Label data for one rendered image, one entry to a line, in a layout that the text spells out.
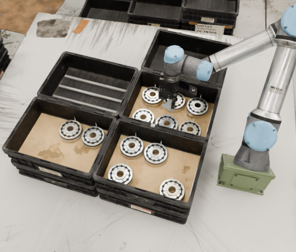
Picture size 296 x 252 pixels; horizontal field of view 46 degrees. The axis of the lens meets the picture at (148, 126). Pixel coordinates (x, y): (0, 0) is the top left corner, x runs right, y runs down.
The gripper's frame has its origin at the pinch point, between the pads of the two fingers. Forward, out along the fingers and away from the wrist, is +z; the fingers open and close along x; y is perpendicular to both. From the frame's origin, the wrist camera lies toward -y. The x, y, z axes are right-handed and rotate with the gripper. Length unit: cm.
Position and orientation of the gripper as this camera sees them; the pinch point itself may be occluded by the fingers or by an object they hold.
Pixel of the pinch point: (174, 106)
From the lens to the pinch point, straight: 163.7
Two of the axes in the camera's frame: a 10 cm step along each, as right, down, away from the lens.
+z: 0.0, 5.6, 8.3
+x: -1.8, 8.2, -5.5
